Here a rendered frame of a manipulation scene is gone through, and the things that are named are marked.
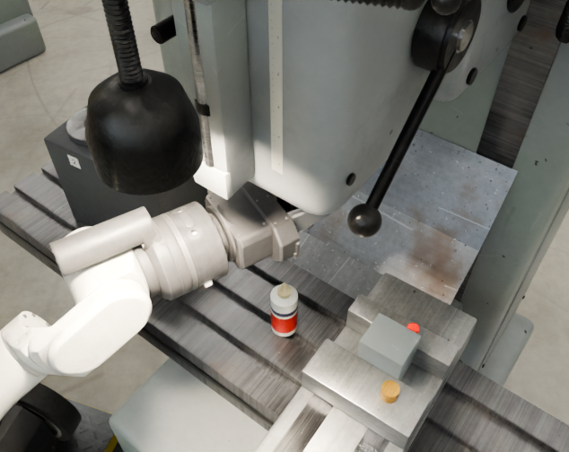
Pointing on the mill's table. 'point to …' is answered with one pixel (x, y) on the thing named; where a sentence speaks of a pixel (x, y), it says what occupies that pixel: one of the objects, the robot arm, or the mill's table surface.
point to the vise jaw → (363, 393)
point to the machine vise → (329, 421)
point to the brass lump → (389, 392)
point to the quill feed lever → (451, 37)
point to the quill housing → (322, 93)
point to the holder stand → (104, 204)
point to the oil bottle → (284, 309)
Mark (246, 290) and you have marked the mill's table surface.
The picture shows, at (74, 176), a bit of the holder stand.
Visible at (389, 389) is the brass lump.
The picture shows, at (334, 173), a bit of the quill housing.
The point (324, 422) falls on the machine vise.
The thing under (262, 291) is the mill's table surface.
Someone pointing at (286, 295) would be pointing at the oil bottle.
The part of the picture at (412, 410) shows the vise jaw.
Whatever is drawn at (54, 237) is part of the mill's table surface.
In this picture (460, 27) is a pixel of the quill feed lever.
